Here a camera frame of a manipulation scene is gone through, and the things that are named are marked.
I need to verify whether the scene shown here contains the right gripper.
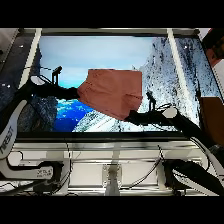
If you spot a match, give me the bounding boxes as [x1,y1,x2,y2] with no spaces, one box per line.
[124,109,148,126]

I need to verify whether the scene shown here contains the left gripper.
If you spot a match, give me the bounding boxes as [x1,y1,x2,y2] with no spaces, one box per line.
[55,85,81,101]

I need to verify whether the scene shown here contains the salmon pink shorts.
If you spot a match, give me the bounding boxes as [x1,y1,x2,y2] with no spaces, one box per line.
[76,68,144,121]

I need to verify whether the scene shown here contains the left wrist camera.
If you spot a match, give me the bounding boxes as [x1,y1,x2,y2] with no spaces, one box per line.
[50,65,63,86]

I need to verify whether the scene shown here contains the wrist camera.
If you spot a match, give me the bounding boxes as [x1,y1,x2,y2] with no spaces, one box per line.
[50,65,63,86]
[145,90,158,112]

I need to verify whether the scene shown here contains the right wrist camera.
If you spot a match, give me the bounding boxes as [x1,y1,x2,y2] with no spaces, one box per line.
[145,90,158,112]

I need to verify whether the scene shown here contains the silver frame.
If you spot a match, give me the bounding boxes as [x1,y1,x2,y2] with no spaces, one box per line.
[6,139,214,197]

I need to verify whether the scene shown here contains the black cable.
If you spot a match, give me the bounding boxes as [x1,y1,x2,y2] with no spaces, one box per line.
[128,143,165,190]

